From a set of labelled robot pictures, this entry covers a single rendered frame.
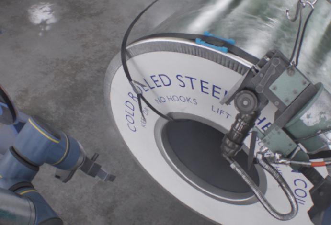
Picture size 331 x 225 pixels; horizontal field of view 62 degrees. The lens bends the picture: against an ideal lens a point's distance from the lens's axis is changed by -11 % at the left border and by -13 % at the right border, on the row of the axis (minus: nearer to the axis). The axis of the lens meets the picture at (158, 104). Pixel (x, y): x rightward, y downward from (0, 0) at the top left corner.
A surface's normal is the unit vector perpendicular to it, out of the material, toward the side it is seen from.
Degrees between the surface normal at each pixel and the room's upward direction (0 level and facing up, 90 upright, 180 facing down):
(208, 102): 90
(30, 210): 73
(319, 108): 37
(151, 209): 0
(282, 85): 58
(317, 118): 49
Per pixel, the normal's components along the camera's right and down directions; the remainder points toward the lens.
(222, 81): -0.59, 0.61
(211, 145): 0.30, -0.44
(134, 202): -0.07, -0.69
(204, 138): 0.45, -0.29
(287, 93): -0.38, 0.22
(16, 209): 0.94, -0.26
